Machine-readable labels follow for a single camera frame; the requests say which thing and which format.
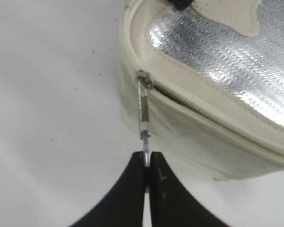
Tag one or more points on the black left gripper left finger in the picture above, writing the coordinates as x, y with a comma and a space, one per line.
123, 205

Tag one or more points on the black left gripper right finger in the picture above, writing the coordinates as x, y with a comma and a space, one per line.
171, 203

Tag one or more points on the cream bag with silver panel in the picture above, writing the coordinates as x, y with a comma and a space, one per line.
213, 73

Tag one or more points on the metal zipper pull with ring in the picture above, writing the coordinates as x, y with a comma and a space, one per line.
144, 84

